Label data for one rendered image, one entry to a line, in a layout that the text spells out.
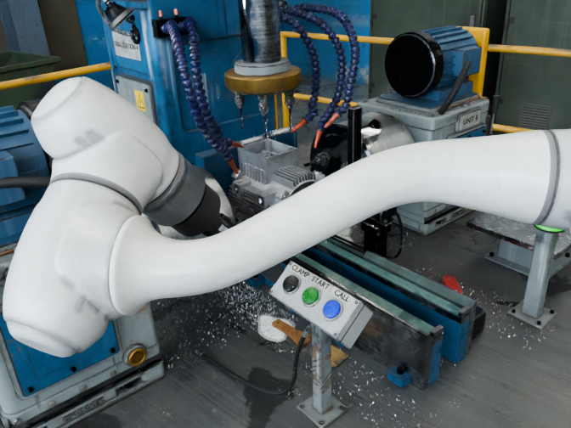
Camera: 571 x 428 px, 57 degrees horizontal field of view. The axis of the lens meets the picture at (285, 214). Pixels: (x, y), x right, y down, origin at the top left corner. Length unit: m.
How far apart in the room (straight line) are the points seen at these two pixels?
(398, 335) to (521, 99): 3.47
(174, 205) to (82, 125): 0.15
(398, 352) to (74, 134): 0.75
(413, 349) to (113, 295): 0.67
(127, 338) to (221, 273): 0.58
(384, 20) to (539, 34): 1.26
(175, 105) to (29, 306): 0.91
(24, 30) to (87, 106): 5.55
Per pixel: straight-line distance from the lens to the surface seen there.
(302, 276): 0.90
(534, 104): 4.37
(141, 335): 1.09
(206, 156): 1.29
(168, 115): 1.36
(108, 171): 0.58
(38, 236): 0.55
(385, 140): 1.42
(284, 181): 1.23
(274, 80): 1.19
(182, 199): 0.66
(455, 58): 1.62
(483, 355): 1.21
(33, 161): 0.95
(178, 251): 0.52
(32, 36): 6.16
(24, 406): 1.07
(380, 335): 1.11
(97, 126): 0.59
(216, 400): 1.09
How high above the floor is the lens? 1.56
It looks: 26 degrees down
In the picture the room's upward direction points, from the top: 3 degrees counter-clockwise
